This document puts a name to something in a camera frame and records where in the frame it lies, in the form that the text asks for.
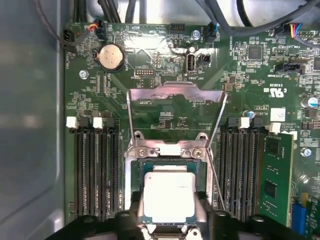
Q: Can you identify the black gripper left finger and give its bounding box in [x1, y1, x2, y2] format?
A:
[44, 191, 151, 240]

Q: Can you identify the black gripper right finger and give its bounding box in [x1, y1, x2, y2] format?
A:
[195, 191, 310, 240]

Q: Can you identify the silver CPU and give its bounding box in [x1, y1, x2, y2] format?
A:
[138, 159, 201, 225]

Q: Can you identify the metal socket cover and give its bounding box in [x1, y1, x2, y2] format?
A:
[126, 81, 229, 157]

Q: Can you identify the CPU socket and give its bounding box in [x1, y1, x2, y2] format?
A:
[123, 138, 216, 240]

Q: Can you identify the metal locking lever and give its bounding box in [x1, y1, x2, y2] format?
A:
[206, 146, 227, 212]

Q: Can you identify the blue expansion slot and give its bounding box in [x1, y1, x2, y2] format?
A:
[290, 201, 308, 236]

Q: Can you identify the green RAM stick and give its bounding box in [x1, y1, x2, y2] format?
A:
[258, 131, 295, 229]

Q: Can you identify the white square sticker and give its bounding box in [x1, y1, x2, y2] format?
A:
[270, 107, 287, 123]

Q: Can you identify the black PC case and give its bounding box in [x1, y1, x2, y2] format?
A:
[0, 0, 320, 240]

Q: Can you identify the green motherboard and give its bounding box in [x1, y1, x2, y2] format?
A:
[64, 21, 320, 240]

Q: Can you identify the metal USB port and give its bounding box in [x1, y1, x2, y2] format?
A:
[185, 52, 199, 74]

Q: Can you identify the silver coin battery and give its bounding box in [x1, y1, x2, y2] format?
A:
[94, 43, 126, 74]

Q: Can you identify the black board connector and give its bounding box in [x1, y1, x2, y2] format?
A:
[274, 61, 305, 76]

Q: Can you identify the black square chip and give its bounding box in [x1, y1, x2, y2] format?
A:
[248, 45, 263, 61]

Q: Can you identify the thick black cable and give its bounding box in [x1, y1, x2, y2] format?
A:
[194, 0, 320, 38]

